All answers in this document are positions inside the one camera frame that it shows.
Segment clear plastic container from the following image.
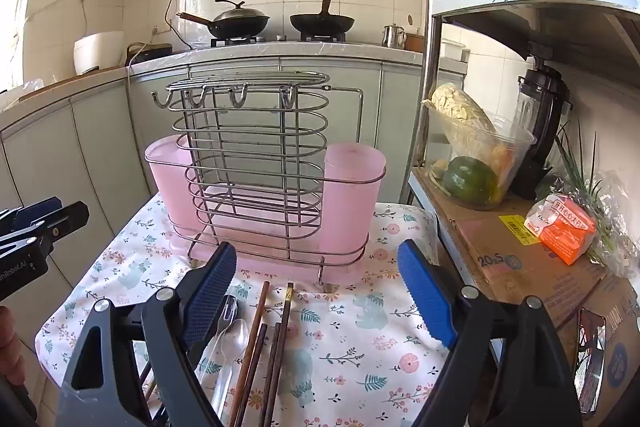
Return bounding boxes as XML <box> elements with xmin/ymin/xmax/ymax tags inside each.
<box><xmin>421</xmin><ymin>99</ymin><xmax>537</xmax><ymax>212</ymax></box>

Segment dark wok lid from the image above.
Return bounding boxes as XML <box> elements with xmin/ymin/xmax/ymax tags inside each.
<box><xmin>212</xmin><ymin>0</ymin><xmax>269</xmax><ymax>24</ymax></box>

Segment steel kettle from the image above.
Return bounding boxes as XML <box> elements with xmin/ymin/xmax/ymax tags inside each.
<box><xmin>382</xmin><ymin>23</ymin><xmax>407</xmax><ymax>49</ymax></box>

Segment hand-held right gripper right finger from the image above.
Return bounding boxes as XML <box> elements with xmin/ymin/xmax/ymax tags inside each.
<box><xmin>397</xmin><ymin>238</ymin><xmax>583</xmax><ymax>427</ymax></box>

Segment green squash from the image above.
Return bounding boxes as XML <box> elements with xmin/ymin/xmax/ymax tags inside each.
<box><xmin>442</xmin><ymin>156</ymin><xmax>499</xmax><ymax>208</ymax></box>

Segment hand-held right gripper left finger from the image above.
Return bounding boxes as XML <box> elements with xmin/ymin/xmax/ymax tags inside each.
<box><xmin>55</xmin><ymin>241</ymin><xmax>238</xmax><ymax>427</ymax></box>

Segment dark gold-patterned chopstick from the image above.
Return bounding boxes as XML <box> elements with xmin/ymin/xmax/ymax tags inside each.
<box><xmin>262</xmin><ymin>283</ymin><xmax>295</xmax><ymax>427</ymax></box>

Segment black blender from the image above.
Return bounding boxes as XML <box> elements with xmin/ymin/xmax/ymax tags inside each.
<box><xmin>510</xmin><ymin>42</ymin><xmax>574</xmax><ymax>201</ymax></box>

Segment metal storage shelf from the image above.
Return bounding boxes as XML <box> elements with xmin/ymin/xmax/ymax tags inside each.
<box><xmin>419</xmin><ymin>0</ymin><xmax>640</xmax><ymax>427</ymax></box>

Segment beige food bag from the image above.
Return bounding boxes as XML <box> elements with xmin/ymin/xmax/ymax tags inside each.
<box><xmin>431</xmin><ymin>83</ymin><xmax>497</xmax><ymax>134</ymax></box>

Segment brown cardboard box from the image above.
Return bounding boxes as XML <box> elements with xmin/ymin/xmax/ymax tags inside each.
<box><xmin>545</xmin><ymin>274</ymin><xmax>640</xmax><ymax>427</ymax></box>

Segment pink plastic utensil cup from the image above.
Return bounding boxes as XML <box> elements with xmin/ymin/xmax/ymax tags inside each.
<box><xmin>322</xmin><ymin>144</ymin><xmax>387</xmax><ymax>264</ymax></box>
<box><xmin>145</xmin><ymin>134</ymin><xmax>201</xmax><ymax>234</ymax></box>

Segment dark brown chopstick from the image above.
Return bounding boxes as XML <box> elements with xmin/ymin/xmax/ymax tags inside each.
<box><xmin>257</xmin><ymin>322</ymin><xmax>282</xmax><ymax>427</ymax></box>

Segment flat cardboard box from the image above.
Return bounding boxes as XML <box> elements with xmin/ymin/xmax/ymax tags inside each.
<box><xmin>410</xmin><ymin>167</ymin><xmax>609</xmax><ymax>349</ymax></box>

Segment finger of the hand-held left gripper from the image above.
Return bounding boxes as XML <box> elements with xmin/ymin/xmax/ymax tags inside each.
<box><xmin>20</xmin><ymin>201</ymin><xmax>90</xmax><ymax>244</ymax></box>
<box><xmin>0</xmin><ymin>197</ymin><xmax>63</xmax><ymax>233</ymax></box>

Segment white power cable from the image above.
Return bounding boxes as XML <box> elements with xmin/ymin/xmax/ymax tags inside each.
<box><xmin>126</xmin><ymin>42</ymin><xmax>151</xmax><ymax>120</ymax></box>

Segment gas stove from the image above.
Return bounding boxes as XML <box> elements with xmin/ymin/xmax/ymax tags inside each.
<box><xmin>210</xmin><ymin>34</ymin><xmax>347</xmax><ymax>48</ymax></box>

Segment white plastic container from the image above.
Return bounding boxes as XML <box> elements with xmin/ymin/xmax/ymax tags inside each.
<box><xmin>439</xmin><ymin>39</ymin><xmax>471</xmax><ymax>64</ymax></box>

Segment metal wire utensil rack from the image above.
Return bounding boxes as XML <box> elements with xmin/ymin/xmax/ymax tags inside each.
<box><xmin>151</xmin><ymin>72</ymin><xmax>372</xmax><ymax>294</ymax></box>

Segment black wall cable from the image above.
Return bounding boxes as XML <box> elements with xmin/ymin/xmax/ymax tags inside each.
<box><xmin>166</xmin><ymin>0</ymin><xmax>195</xmax><ymax>51</ymax></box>

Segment black wok with wooden handle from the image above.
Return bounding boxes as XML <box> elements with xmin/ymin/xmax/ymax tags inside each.
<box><xmin>290</xmin><ymin>0</ymin><xmax>356</xmax><ymax>41</ymax></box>

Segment metal spoon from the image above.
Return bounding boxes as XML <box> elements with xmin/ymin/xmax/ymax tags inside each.
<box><xmin>212</xmin><ymin>318</ymin><xmax>250</xmax><ymax>415</ymax></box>

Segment orange vegetable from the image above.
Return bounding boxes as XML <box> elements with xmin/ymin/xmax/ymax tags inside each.
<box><xmin>491</xmin><ymin>143</ymin><xmax>517</xmax><ymax>188</ymax></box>

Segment metal fork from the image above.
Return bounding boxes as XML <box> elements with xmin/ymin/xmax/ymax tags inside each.
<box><xmin>197</xmin><ymin>294</ymin><xmax>238</xmax><ymax>380</ymax></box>

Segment white floral cloth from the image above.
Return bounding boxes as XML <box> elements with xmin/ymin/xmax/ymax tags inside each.
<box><xmin>37</xmin><ymin>194</ymin><xmax>451</xmax><ymax>427</ymax></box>

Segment pink plastic drip tray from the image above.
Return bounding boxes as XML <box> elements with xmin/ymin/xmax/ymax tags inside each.
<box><xmin>172</xmin><ymin>184</ymin><xmax>369</xmax><ymax>281</ymax></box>

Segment brown wooden chopstick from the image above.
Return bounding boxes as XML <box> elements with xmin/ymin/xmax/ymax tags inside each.
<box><xmin>139</xmin><ymin>357</ymin><xmax>157</xmax><ymax>404</ymax></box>
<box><xmin>227</xmin><ymin>281</ymin><xmax>271</xmax><ymax>427</ymax></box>
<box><xmin>239</xmin><ymin>323</ymin><xmax>269</xmax><ymax>427</ymax></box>

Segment dark electric cooker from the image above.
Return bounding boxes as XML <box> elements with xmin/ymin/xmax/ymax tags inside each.
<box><xmin>125</xmin><ymin>42</ymin><xmax>174</xmax><ymax>64</ymax></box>

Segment shiny foil packet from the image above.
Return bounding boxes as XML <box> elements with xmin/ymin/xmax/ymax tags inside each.
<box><xmin>574</xmin><ymin>307</ymin><xmax>607</xmax><ymax>416</ymax></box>

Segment white rice cooker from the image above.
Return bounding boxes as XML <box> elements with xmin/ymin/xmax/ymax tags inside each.
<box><xmin>74</xmin><ymin>31</ymin><xmax>125</xmax><ymax>76</ymax></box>

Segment grey kitchen base cabinets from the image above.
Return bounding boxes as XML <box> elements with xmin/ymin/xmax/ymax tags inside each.
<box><xmin>0</xmin><ymin>43</ymin><xmax>427</xmax><ymax>239</ymax></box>

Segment orange food packet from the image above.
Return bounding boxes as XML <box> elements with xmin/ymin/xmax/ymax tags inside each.
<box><xmin>524</xmin><ymin>193</ymin><xmax>599</xmax><ymax>267</ymax></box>

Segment person's left hand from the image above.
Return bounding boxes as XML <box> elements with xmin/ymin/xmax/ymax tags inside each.
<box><xmin>0</xmin><ymin>306</ymin><xmax>30</xmax><ymax>389</ymax></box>

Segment green onions in plastic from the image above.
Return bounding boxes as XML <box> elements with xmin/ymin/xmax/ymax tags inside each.
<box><xmin>554</xmin><ymin>121</ymin><xmax>640</xmax><ymax>279</ymax></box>

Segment black wok with long handle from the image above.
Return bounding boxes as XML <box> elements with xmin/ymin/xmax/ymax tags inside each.
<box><xmin>176</xmin><ymin>11</ymin><xmax>271</xmax><ymax>39</ymax></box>

